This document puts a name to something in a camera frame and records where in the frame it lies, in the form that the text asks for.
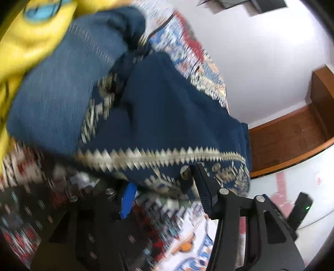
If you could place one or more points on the yellow cartoon fleece blanket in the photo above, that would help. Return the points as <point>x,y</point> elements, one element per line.
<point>30,32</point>

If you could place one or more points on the navy patterned hooded garment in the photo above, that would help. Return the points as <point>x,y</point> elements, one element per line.
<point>146,123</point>

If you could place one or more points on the large black wall television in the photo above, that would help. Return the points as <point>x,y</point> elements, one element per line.
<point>263,6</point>

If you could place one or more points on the brown wooden room door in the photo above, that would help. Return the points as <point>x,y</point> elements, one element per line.
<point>299,135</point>

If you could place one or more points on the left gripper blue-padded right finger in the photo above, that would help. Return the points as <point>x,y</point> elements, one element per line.
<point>269,241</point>

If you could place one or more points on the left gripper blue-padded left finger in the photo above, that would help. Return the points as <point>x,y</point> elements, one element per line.
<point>88,236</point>

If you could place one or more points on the folded blue denim jeans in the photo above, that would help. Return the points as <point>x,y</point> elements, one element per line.
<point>49,108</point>

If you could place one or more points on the colourful patchwork bedspread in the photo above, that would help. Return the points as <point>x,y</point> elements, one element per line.
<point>24,167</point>

